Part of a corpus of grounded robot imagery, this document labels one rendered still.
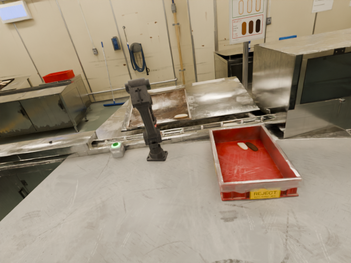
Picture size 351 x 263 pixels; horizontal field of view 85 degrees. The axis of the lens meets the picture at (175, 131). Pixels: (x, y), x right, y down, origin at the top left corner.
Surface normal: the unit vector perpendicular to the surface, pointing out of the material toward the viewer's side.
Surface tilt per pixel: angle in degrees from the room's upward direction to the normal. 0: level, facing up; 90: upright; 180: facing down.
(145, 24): 90
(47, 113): 90
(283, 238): 0
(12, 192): 90
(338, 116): 89
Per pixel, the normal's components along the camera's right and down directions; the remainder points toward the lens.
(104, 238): -0.15, -0.86
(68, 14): 0.02, 0.49
